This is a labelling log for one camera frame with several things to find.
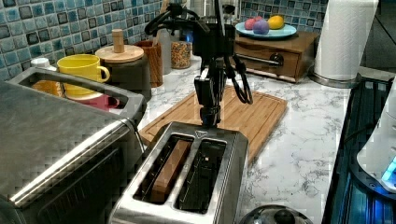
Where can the purple toy fruit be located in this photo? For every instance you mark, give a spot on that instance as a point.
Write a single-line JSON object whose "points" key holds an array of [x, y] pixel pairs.
{"points": [[261, 27]]}

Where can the yellow toy lemon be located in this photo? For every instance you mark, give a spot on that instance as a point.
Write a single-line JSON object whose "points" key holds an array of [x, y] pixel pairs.
{"points": [[276, 22]]}

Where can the wooden lid dark canister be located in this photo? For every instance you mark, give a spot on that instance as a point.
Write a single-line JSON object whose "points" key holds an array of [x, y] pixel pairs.
{"points": [[128, 65]]}

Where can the stainless steel toaster oven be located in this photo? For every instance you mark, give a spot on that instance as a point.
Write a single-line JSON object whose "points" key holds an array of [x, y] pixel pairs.
{"points": [[63, 162]]}

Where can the bamboo cutting board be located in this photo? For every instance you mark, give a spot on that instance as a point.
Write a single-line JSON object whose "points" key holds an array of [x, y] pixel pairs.
{"points": [[256, 122]]}

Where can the white paper towel roll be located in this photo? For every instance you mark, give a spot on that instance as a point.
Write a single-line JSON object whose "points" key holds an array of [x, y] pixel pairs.
{"points": [[342, 41]]}

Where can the light blue plate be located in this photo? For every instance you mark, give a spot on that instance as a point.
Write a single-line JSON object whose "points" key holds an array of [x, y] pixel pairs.
{"points": [[286, 31]]}

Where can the brown toast slice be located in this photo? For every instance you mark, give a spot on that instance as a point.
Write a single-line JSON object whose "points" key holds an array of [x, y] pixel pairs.
{"points": [[165, 181]]}

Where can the silver two-slot toaster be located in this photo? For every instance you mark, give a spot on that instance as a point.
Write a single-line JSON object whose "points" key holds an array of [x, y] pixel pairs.
{"points": [[208, 186]]}

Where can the pink toy fruit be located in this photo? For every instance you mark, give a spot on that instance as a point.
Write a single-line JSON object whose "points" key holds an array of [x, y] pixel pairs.
{"points": [[250, 22]]}

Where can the yellow mug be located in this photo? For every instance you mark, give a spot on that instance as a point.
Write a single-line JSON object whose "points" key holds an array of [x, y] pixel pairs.
{"points": [[82, 65]]}

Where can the brown wooden utensil holder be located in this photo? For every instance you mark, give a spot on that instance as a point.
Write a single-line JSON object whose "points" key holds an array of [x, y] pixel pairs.
{"points": [[154, 55]]}

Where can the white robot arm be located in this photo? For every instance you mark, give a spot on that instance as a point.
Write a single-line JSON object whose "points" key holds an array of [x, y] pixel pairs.
{"points": [[315, 113]]}

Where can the steel kettle lid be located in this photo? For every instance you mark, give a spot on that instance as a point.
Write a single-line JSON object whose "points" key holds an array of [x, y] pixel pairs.
{"points": [[274, 214]]}

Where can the wooden drawer box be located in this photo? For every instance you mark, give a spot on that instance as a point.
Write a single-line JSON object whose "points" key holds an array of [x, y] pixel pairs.
{"points": [[287, 58]]}

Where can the red mug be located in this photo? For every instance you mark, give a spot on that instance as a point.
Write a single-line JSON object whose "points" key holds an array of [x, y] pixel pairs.
{"points": [[97, 100]]}

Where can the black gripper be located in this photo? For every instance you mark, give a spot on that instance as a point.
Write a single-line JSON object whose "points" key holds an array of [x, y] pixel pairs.
{"points": [[209, 85]]}

